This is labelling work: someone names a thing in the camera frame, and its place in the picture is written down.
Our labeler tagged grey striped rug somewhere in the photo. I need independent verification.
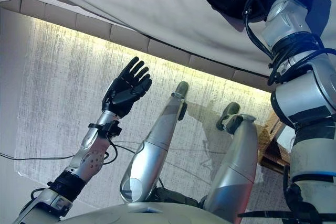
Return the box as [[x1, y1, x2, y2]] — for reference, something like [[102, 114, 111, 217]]
[[14, 20, 292, 209]]

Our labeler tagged grey robot torso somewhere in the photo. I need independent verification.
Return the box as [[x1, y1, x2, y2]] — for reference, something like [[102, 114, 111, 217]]
[[59, 201, 237, 224]]

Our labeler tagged silver robot right leg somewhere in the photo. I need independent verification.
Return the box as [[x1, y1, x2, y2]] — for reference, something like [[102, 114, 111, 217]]
[[203, 102, 259, 221]]

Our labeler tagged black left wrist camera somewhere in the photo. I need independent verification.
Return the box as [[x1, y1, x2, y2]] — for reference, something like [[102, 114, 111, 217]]
[[106, 120, 123, 137]]

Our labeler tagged brown wicker basket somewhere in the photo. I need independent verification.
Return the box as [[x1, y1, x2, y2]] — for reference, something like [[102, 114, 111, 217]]
[[258, 111, 297, 175]]

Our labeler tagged silver robot left leg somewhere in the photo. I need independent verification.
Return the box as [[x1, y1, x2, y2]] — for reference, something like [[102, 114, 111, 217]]
[[119, 81, 190, 204]]

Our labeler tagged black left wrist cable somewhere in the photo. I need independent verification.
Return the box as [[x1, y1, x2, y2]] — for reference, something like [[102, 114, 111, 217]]
[[103, 137, 119, 165]]

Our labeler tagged silver robot leg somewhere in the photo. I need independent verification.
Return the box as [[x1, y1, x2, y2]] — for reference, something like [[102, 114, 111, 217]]
[[119, 81, 190, 204], [203, 102, 259, 221]]

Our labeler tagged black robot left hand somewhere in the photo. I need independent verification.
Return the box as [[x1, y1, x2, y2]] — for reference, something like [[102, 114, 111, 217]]
[[101, 56, 153, 119]]

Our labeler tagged thin black floor cable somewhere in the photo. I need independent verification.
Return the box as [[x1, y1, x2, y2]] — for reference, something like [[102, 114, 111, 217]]
[[0, 142, 148, 162]]

